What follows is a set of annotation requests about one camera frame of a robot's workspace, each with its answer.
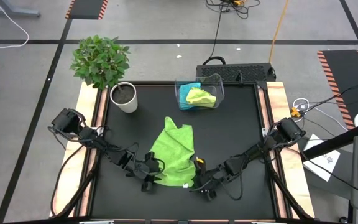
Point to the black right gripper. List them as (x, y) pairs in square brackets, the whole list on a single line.
[(203, 172)]

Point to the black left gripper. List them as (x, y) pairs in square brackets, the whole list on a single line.
[(149, 182)]

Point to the green microfiber towel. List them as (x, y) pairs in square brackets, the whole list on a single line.
[(174, 149)]

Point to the lime yellow microfiber towel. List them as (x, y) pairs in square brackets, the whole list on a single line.
[(200, 98)]

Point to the teal microfiber towel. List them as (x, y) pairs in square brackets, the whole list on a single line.
[(183, 93)]

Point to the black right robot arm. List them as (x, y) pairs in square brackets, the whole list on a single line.
[(250, 154)]

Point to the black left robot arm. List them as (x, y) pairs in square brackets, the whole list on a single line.
[(89, 135)]

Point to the yellow paper tag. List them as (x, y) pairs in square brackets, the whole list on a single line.
[(199, 160)]

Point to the white plant pot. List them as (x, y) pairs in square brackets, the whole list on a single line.
[(123, 97)]

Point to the light wooden table side board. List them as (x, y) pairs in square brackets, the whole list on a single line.
[(278, 99), (71, 174)]

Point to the clear plastic bin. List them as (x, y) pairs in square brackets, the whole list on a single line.
[(219, 90)]

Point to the yellow power plug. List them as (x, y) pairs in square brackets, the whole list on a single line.
[(295, 112)]

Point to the white paper sheet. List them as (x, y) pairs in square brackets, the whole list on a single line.
[(320, 161)]

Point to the black diagonal desk beam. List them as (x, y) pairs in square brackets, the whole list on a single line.
[(334, 143)]

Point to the black orange-striped floor mat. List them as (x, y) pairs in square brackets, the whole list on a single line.
[(343, 77), (87, 9)]

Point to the grey metal desk foot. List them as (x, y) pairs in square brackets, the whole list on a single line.
[(14, 12)]

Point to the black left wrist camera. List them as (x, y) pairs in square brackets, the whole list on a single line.
[(138, 169)]

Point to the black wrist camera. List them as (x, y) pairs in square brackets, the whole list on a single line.
[(138, 169), (217, 175)]

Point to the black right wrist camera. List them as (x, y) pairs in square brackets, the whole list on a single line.
[(217, 175)]

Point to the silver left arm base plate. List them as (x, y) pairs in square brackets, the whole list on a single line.
[(99, 128)]

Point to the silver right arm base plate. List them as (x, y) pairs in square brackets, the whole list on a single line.
[(264, 132)]

